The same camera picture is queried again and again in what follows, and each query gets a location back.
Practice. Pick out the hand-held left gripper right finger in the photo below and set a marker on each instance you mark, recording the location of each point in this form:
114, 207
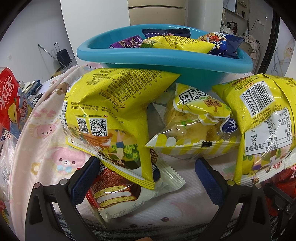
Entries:
208, 183

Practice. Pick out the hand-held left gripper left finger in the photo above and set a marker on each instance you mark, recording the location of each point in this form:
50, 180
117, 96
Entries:
85, 180

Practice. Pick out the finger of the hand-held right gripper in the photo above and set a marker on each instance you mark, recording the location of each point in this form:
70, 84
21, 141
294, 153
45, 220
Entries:
282, 201

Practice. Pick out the small yellow rice cracker packet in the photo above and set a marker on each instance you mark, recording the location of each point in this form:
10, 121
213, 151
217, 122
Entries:
192, 129

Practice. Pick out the yellow cartoon snack bag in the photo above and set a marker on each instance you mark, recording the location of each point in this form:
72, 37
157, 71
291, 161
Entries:
185, 45
111, 92
266, 115

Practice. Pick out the blue plastic basin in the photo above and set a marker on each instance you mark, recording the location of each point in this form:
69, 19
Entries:
138, 58

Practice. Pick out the blue cartoon snack bag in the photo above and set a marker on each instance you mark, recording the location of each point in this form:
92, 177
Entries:
224, 46

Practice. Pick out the purple milk carton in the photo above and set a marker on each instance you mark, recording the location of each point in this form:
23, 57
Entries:
129, 42

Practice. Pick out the dark blue snack packet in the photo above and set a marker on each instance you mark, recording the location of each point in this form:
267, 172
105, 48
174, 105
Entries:
166, 32

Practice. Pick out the person's left hand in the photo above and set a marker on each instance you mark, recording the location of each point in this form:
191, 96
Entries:
145, 239

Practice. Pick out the red snack packet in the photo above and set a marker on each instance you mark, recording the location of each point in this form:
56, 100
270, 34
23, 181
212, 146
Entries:
289, 176

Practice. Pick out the red chocolate pie packet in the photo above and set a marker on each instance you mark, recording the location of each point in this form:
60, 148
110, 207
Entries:
115, 197

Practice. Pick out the pink printed blanket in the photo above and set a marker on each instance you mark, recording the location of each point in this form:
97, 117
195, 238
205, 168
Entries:
46, 139

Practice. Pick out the clear plastic bag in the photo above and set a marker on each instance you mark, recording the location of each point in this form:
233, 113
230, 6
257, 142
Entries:
5, 162

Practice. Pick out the stack of books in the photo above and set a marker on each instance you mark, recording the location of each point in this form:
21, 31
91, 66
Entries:
32, 88

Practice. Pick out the red iced tea bottle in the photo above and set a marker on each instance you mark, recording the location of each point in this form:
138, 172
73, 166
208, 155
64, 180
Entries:
9, 99

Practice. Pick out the black suitcase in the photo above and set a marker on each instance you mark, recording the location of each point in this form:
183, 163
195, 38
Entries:
63, 56

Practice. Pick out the white towel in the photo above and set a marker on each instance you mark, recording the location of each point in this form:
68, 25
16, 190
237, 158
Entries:
253, 47

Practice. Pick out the gold refrigerator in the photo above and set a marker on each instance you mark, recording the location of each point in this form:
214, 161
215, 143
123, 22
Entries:
157, 14

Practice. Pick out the bathroom mirror shelf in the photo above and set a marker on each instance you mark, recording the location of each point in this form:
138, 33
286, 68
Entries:
240, 9

